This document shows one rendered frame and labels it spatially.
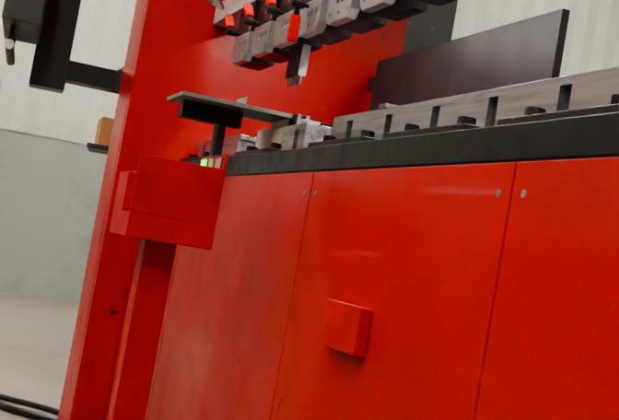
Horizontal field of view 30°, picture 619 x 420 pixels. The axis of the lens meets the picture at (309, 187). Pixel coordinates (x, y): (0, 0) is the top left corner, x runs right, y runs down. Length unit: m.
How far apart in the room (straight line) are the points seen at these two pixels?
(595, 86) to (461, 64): 1.68
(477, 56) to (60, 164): 7.01
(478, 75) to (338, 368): 1.42
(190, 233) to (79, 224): 7.66
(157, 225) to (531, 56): 1.10
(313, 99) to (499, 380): 2.47
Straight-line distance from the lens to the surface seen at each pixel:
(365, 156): 1.81
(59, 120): 9.81
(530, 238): 1.30
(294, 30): 2.63
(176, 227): 2.11
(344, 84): 3.74
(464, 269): 1.43
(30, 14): 3.69
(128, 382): 2.19
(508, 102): 1.68
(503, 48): 2.94
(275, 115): 2.69
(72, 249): 9.77
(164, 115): 3.57
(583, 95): 1.50
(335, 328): 1.75
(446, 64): 3.23
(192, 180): 2.11
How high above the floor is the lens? 0.67
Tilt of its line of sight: 4 degrees up
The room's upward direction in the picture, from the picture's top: 10 degrees clockwise
